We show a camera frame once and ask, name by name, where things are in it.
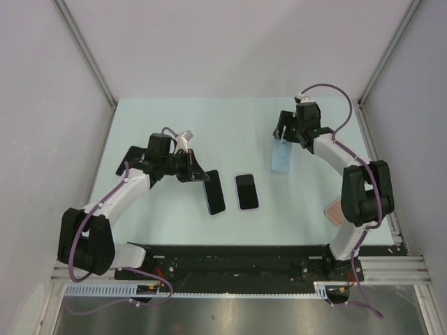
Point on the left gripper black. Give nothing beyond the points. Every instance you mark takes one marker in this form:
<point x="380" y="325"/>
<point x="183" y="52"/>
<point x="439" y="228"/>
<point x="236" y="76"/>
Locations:
<point x="193" y="171"/>

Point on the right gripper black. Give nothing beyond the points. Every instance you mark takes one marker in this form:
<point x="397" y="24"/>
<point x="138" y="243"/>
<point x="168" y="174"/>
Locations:
<point x="286" y="118"/>

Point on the black phone teal edge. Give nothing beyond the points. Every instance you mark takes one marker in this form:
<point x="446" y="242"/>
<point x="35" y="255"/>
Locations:
<point x="214" y="194"/>

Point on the light blue phone case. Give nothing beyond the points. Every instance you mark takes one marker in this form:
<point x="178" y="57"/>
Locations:
<point x="281" y="156"/>

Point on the lilac phone case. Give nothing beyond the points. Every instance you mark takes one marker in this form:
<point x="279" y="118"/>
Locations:
<point x="248" y="210"/>

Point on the blue phone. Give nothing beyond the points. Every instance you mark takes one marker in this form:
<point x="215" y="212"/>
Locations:
<point x="246" y="192"/>

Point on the black phone purple edge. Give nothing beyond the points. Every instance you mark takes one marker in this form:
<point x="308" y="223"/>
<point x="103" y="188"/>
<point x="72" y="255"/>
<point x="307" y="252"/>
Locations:
<point x="133" y="153"/>

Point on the pink phone case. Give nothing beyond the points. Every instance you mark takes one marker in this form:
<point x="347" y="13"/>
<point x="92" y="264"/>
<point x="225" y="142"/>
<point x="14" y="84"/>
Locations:
<point x="334" y="213"/>

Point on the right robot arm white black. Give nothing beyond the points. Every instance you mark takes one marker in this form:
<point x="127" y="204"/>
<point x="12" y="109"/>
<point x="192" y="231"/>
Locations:
<point x="367" y="192"/>

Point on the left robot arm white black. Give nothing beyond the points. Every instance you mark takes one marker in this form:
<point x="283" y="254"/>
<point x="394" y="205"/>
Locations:
<point x="86" y="243"/>

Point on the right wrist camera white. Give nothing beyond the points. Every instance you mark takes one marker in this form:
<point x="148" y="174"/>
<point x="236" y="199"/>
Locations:
<point x="301" y="98"/>

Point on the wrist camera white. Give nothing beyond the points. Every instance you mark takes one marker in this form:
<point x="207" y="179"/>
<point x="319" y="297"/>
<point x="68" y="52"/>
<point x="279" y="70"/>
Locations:
<point x="301" y="98"/>
<point x="182" y="141"/>

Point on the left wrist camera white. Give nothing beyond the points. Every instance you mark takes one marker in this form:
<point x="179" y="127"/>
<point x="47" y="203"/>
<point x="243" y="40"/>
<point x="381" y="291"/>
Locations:
<point x="182" y="141"/>

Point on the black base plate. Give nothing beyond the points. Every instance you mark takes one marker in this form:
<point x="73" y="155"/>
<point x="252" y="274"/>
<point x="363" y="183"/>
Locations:
<point x="233" y="266"/>

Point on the slotted cable duct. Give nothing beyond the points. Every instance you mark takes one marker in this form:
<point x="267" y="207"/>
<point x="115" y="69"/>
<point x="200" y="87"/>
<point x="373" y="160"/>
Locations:
<point x="289" y="290"/>

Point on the aluminium rail frame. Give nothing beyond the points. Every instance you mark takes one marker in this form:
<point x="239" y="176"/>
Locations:
<point x="395" y="270"/>

